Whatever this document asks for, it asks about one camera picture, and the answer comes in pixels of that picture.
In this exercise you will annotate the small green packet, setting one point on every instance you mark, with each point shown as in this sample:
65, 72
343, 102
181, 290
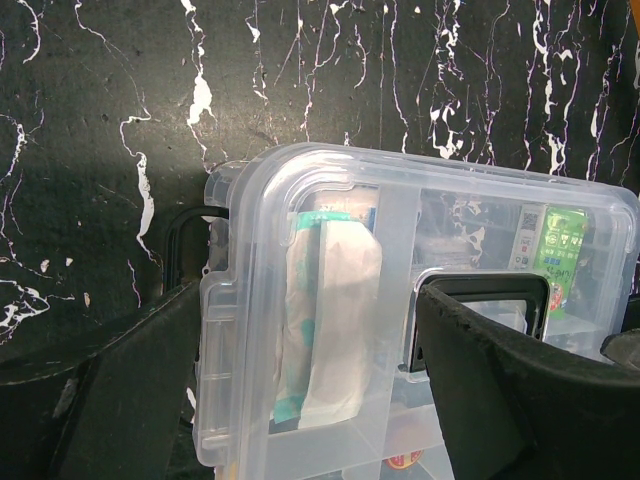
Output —
559, 248

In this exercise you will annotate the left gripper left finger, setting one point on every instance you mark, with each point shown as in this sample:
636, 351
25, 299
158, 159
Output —
105, 404

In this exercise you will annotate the orange wooden shelf rack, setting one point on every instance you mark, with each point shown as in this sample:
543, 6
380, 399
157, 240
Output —
635, 10

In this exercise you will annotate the clear plastic box lid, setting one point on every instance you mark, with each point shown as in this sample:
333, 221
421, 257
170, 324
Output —
430, 216

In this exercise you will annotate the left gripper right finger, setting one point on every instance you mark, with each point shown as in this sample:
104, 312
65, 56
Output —
512, 407

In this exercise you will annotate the small red round cap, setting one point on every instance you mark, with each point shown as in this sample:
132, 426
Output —
403, 461

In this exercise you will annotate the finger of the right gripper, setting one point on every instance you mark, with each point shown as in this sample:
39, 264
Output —
623, 348

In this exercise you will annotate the clear plastic storage box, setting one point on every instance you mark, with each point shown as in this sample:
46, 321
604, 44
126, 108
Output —
196, 244

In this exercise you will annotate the white swab packet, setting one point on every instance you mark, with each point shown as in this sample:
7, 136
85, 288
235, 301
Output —
349, 270

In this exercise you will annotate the teal white ointment tube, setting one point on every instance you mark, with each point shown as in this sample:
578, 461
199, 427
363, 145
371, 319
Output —
297, 333

